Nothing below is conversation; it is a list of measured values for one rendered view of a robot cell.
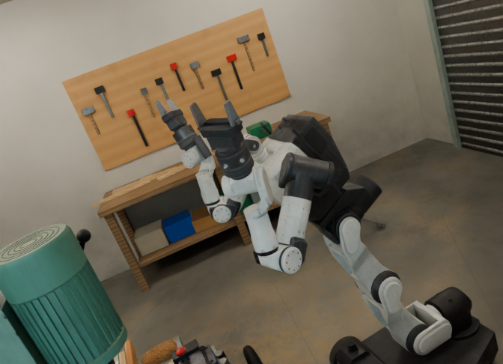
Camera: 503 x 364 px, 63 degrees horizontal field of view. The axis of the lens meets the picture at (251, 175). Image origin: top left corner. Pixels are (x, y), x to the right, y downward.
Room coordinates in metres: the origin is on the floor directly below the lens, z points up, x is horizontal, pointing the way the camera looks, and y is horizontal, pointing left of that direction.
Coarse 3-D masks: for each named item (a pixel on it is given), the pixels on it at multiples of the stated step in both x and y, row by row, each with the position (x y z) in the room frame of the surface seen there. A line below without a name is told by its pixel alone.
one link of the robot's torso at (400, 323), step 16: (384, 288) 1.41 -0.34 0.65; (400, 288) 1.43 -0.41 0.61; (368, 304) 1.54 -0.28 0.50; (384, 304) 1.41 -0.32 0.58; (400, 304) 1.42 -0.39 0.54; (384, 320) 1.55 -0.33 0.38; (400, 320) 1.47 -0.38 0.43; (416, 320) 1.49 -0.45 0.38; (400, 336) 1.46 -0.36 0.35; (416, 336) 1.45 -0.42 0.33
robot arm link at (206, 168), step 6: (210, 150) 1.68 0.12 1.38; (210, 156) 1.67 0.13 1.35; (204, 162) 1.70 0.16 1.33; (210, 162) 1.68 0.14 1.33; (204, 168) 1.69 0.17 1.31; (210, 168) 1.66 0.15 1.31; (198, 174) 1.66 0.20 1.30; (204, 174) 1.64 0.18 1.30; (210, 174) 1.65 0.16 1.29; (198, 180) 1.65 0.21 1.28; (204, 180) 1.64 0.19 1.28
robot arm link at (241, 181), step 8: (240, 168) 1.04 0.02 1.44; (248, 168) 1.05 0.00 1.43; (224, 176) 1.12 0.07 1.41; (232, 176) 1.05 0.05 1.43; (240, 176) 1.05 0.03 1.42; (248, 176) 1.07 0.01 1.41; (224, 184) 1.09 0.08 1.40; (232, 184) 1.07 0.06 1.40; (240, 184) 1.07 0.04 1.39; (248, 184) 1.07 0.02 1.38; (224, 192) 1.09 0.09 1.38; (232, 192) 1.09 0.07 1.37; (240, 192) 1.08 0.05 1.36; (248, 192) 1.08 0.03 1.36
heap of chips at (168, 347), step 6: (162, 342) 1.20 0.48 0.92; (168, 342) 1.19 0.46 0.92; (174, 342) 1.20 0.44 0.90; (156, 348) 1.18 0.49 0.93; (162, 348) 1.17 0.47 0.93; (168, 348) 1.16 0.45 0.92; (174, 348) 1.17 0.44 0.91; (144, 354) 1.18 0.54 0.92; (150, 354) 1.16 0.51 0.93; (156, 354) 1.15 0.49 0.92; (162, 354) 1.15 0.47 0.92; (168, 354) 1.15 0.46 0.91; (144, 360) 1.15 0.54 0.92; (150, 360) 1.14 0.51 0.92; (156, 360) 1.14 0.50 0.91; (162, 360) 1.14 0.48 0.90
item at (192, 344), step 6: (192, 342) 1.02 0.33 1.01; (186, 348) 1.01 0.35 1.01; (192, 348) 1.00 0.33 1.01; (210, 348) 0.98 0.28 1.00; (174, 354) 1.00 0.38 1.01; (186, 354) 0.99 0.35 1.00; (192, 354) 0.98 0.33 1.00; (198, 354) 0.98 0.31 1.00; (210, 354) 0.96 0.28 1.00; (174, 360) 0.98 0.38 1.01; (180, 360) 0.98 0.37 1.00; (192, 360) 0.96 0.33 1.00; (198, 360) 0.95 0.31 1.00; (204, 360) 0.94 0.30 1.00; (210, 360) 0.93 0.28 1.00; (216, 360) 0.93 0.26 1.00
